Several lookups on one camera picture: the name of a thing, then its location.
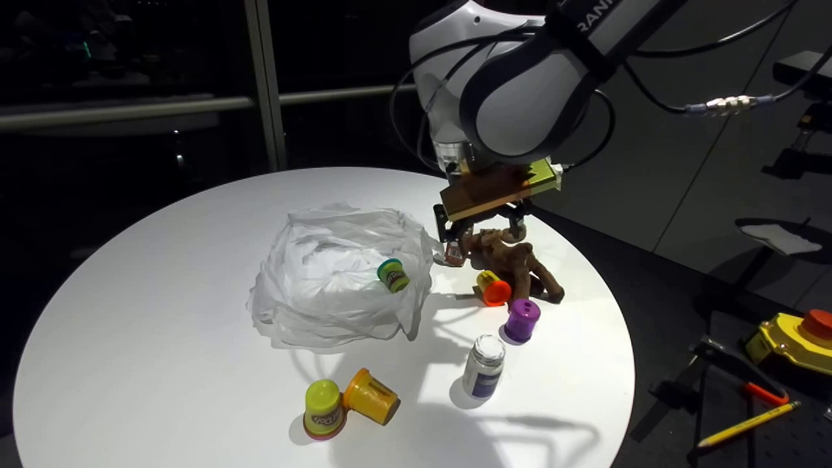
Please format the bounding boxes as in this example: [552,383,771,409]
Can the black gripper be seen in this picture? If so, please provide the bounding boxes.
[435,202,530,241]

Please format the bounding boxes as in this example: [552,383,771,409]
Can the brown plush moose toy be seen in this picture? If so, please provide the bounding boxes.
[458,228,563,305]

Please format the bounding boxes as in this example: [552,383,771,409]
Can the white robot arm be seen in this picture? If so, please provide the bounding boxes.
[407,0,687,241]

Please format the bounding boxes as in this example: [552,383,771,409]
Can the yellow red emergency stop button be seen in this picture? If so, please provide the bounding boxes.
[747,310,832,374]

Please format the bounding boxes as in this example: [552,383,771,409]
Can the yellow-green lid dough tub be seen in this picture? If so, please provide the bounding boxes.
[302,379,346,439]

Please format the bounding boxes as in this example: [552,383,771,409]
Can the purple cap shaker bottle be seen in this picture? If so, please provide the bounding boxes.
[501,298,541,343]

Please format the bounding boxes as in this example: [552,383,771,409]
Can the black cable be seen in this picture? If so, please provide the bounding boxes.
[387,0,832,176]

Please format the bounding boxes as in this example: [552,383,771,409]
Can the gold wrist camera mount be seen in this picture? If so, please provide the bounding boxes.
[439,159,563,220]

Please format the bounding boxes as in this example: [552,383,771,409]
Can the white jar blue lid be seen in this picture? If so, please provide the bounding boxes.
[462,335,504,401]

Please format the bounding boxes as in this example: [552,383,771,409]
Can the white plastic bag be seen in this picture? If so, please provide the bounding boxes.
[248,206,439,348]

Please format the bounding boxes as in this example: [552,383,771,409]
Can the green teal-lid dough tub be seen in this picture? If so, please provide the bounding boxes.
[376,257,410,293]

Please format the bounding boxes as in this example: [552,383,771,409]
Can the yellow red-lid dough tub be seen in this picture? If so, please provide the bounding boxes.
[476,271,511,308]

